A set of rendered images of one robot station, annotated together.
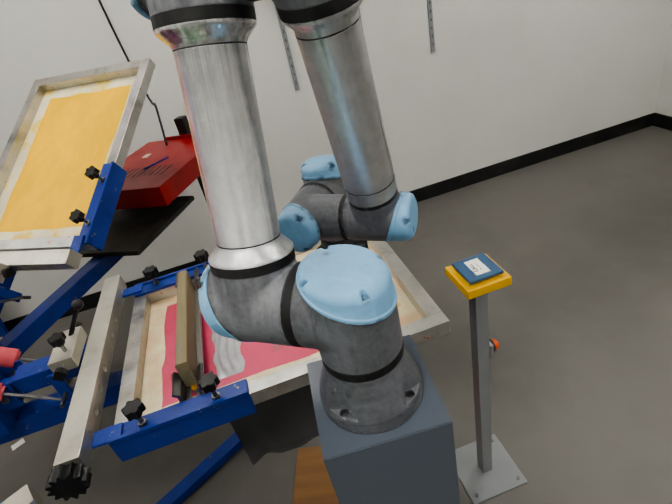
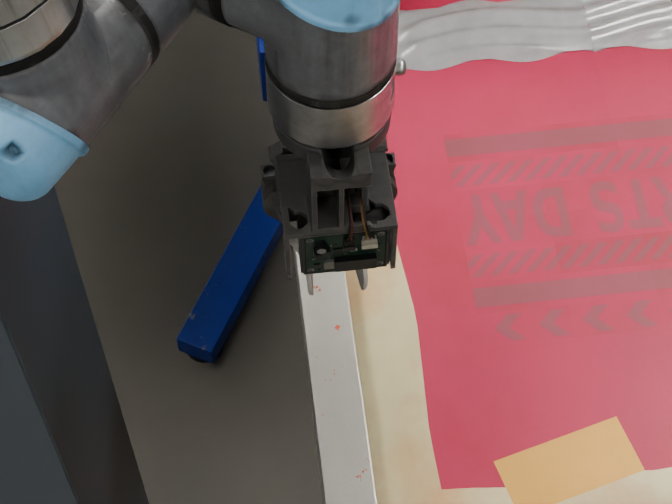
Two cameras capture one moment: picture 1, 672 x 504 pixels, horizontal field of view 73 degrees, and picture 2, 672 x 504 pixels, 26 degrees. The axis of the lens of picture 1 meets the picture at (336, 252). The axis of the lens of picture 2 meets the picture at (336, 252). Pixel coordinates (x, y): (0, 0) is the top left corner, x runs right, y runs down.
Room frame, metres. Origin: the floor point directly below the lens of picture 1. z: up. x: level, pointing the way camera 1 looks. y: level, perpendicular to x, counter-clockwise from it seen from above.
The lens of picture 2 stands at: (0.79, -0.53, 1.99)
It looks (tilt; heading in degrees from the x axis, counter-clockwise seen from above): 59 degrees down; 92
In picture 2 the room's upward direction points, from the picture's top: straight up
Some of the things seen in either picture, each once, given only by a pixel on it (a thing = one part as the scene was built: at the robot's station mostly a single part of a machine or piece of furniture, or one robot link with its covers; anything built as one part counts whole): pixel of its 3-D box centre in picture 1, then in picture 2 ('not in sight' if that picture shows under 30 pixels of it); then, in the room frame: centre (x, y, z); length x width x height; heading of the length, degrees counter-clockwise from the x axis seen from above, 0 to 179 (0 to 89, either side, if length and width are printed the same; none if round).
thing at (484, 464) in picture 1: (481, 386); not in sight; (0.97, -0.36, 0.48); 0.22 x 0.22 x 0.96; 9
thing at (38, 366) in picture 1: (55, 368); not in sight; (0.92, 0.77, 1.02); 0.17 x 0.06 x 0.05; 99
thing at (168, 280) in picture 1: (185, 282); not in sight; (1.24, 0.49, 0.98); 0.30 x 0.05 x 0.07; 99
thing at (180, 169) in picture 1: (156, 169); not in sight; (2.17, 0.75, 1.06); 0.61 x 0.46 x 0.12; 159
